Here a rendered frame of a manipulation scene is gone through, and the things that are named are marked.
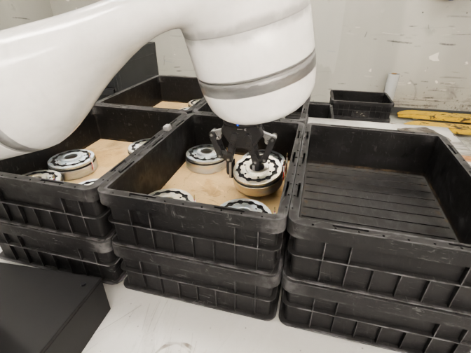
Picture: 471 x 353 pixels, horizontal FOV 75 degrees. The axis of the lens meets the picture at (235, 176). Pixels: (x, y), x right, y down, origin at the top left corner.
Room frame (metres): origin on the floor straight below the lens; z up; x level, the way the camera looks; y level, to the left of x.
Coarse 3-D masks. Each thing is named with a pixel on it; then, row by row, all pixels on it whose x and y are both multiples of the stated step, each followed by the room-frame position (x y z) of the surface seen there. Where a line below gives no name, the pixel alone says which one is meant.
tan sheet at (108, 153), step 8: (96, 144) 0.80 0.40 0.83; (104, 144) 0.80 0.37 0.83; (112, 144) 0.80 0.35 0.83; (120, 144) 0.80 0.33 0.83; (128, 144) 0.80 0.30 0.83; (96, 152) 0.75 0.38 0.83; (104, 152) 0.75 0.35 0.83; (112, 152) 0.75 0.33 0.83; (120, 152) 0.75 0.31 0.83; (104, 160) 0.70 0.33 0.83; (112, 160) 0.70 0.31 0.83; (120, 160) 0.70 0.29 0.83; (104, 168) 0.66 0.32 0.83; (88, 176) 0.62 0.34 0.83; (96, 176) 0.62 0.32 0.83
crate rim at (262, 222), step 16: (176, 128) 0.67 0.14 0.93; (160, 144) 0.59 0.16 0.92; (112, 176) 0.44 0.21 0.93; (288, 176) 0.44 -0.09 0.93; (112, 192) 0.40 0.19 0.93; (128, 192) 0.40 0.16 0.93; (288, 192) 0.40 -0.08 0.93; (128, 208) 0.38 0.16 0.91; (144, 208) 0.38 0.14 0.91; (160, 208) 0.37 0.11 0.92; (176, 208) 0.36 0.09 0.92; (192, 208) 0.36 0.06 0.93; (208, 208) 0.35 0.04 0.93; (224, 208) 0.36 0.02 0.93; (288, 208) 0.35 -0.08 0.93; (224, 224) 0.34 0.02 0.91; (240, 224) 0.34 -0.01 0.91; (256, 224) 0.33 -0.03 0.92; (272, 224) 0.33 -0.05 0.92
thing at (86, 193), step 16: (160, 112) 0.79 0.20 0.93; (176, 112) 0.78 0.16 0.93; (144, 144) 0.58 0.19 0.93; (128, 160) 0.50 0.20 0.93; (0, 176) 0.44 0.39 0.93; (16, 176) 0.44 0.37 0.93; (32, 176) 0.44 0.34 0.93; (32, 192) 0.43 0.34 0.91; (48, 192) 0.42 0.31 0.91; (64, 192) 0.41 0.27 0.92; (80, 192) 0.40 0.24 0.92; (96, 192) 0.41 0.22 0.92
